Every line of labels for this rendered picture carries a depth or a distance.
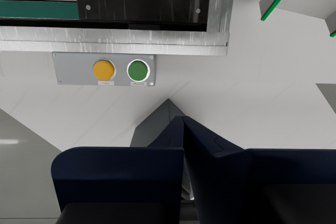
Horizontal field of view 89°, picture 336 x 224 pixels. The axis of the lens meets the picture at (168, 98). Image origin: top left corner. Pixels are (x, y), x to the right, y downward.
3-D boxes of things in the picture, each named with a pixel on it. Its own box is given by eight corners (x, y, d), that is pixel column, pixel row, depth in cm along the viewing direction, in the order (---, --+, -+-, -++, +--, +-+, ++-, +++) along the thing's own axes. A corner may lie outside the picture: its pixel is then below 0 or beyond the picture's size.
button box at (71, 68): (156, 80, 43) (154, 87, 37) (71, 78, 42) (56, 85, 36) (156, 51, 41) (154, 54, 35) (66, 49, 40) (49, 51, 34)
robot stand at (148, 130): (166, 155, 55) (168, 215, 37) (135, 127, 52) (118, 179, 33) (199, 128, 52) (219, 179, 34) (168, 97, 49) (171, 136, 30)
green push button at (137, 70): (148, 79, 37) (147, 81, 36) (130, 78, 37) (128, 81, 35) (148, 60, 36) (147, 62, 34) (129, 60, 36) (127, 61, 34)
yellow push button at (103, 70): (116, 78, 37) (113, 80, 35) (97, 78, 37) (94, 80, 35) (114, 59, 36) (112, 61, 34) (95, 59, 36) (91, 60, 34)
